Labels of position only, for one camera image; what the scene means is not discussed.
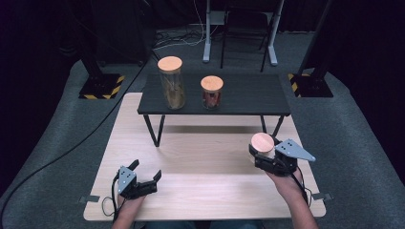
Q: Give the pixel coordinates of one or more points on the tall glass jar wooden lid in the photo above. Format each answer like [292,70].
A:
[172,82]

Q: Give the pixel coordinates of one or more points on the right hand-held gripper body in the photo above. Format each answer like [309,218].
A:
[291,149]

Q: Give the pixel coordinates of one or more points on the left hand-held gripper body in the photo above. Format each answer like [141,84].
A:
[127,181]

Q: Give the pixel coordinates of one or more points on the small black shelf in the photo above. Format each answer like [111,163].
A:
[248,92]

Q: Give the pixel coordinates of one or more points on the black stand with striped base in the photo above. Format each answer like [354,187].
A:
[313,87]
[102,86]

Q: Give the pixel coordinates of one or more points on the grey table bracket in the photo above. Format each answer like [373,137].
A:
[322,196]
[89,199]

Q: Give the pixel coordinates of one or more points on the black equipment cart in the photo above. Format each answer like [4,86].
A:
[124,31]

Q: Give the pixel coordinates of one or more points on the medium glass jar wooden lid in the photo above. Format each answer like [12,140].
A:
[211,92]

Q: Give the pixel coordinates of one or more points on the person's left hand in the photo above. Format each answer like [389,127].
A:
[130,204]

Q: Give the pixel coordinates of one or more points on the white desk frame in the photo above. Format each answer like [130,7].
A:
[207,47]

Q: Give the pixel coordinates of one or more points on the person's right hand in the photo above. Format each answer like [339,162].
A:
[289,186]

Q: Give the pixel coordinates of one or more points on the black chair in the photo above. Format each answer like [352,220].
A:
[223,47]

